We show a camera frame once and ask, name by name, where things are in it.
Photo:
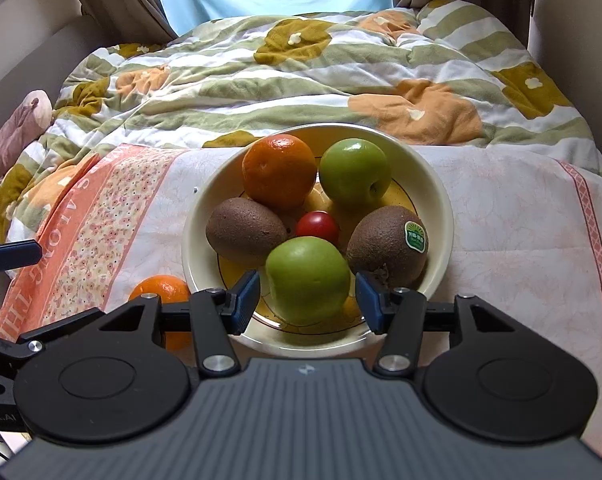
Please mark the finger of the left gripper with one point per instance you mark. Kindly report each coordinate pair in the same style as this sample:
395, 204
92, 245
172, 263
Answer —
13, 355
19, 254

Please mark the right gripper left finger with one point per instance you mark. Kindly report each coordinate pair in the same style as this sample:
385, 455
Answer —
216, 314

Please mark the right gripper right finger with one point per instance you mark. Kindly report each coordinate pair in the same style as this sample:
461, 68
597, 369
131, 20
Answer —
398, 314

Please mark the large orange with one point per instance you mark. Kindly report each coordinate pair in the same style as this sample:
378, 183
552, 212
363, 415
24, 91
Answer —
279, 171
171, 290

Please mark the kiwi with green sticker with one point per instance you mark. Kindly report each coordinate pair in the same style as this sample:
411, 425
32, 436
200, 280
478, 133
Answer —
392, 243

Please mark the plain brown kiwi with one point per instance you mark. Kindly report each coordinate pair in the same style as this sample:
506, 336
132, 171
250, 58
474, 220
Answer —
244, 231

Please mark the green apple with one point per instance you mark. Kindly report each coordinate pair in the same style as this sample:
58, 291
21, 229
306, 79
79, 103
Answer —
309, 280
355, 173

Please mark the small red tomato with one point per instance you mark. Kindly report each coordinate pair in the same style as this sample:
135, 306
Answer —
319, 224

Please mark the pink plush toy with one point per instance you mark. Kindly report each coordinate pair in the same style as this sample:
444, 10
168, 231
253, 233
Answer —
26, 124

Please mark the cream duck print bowl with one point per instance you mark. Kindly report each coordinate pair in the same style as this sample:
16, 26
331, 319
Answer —
309, 209

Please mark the pink floral table cloth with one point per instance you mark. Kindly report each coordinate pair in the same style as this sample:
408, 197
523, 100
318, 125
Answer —
527, 238

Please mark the grey bed headboard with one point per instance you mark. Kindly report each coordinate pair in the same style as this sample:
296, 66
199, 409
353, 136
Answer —
47, 66

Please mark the floral striped duvet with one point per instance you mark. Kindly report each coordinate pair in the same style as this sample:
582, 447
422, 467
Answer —
449, 73

